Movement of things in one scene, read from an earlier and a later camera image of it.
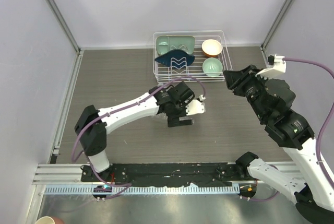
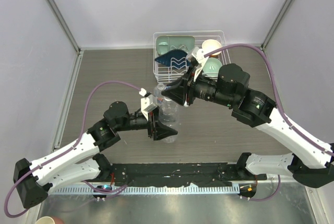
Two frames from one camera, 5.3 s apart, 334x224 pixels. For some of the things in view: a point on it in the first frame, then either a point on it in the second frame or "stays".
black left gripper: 174,120 to 159,130
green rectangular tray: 165,44 stays
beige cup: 45,220 stays
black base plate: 201,174 stays
